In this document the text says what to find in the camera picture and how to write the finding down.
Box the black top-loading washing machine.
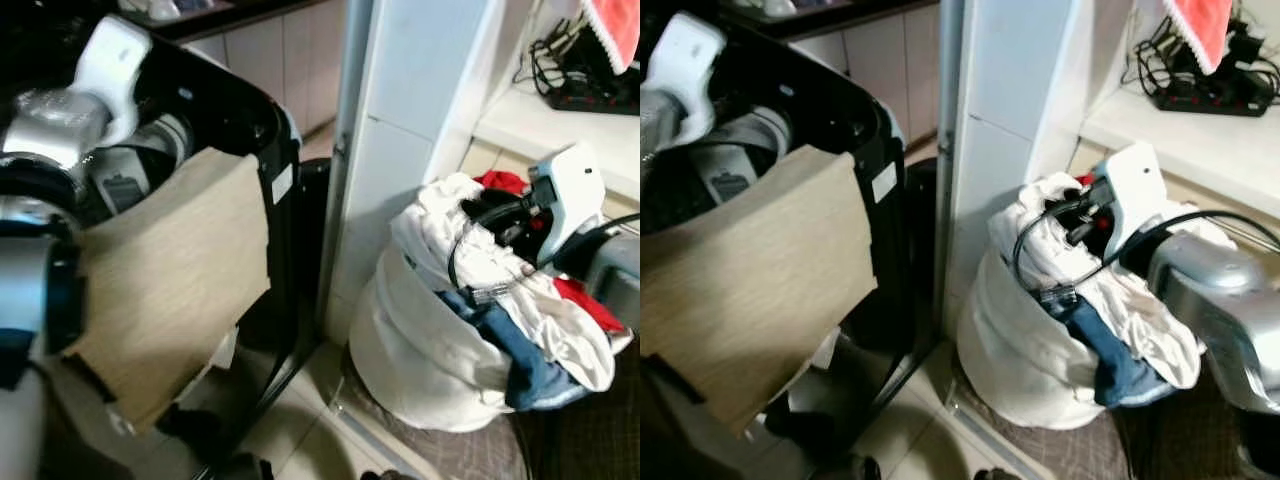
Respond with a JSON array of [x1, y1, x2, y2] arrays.
[[0, 0, 333, 480], [640, 0, 941, 480]]

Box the white garment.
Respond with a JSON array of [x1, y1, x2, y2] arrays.
[[988, 172, 1241, 391], [390, 173, 633, 393]]

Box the red garment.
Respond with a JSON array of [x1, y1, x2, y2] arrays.
[[473, 170, 626, 334], [1075, 172, 1113, 236]]

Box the red hanging cloth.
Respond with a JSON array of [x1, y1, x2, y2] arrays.
[[583, 0, 641, 74], [1165, 0, 1236, 74]]

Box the white fabric laundry hamper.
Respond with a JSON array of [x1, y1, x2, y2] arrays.
[[348, 245, 521, 433], [955, 245, 1111, 431]]

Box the black power strip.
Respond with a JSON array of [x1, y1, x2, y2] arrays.
[[545, 85, 641, 116], [1155, 85, 1271, 118]]

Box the beige cloth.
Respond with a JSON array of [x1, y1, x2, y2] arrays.
[[640, 148, 879, 438], [62, 148, 273, 436]]

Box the tangled black power cables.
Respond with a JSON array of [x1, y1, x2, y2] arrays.
[[515, 15, 601, 96], [1125, 15, 1280, 101]]

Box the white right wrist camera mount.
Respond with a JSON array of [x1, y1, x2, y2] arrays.
[[527, 142, 607, 266], [1090, 142, 1171, 263]]

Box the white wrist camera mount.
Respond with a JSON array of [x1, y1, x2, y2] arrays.
[[527, 142, 607, 266], [642, 12, 727, 126], [75, 15, 153, 146], [1090, 142, 1171, 263]]

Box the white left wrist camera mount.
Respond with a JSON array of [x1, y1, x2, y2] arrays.
[[642, 12, 727, 126], [75, 15, 153, 146]]

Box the white shelf unit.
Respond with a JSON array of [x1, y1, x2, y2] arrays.
[[320, 0, 641, 346], [935, 0, 1280, 331]]

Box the blue jeans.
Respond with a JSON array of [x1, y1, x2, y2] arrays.
[[440, 288, 591, 413], [1040, 285, 1176, 409]]

